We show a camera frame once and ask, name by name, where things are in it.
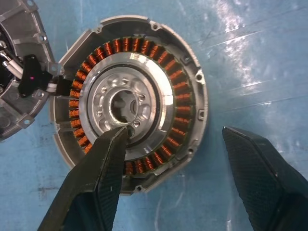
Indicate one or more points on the silver motor housing copper windings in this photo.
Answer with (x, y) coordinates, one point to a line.
(154, 69)

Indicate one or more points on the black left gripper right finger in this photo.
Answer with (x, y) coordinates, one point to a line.
(269, 183)

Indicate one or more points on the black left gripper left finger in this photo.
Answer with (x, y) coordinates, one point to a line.
(91, 183)

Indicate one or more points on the blue table cover sheet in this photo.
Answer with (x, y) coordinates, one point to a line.
(252, 96)

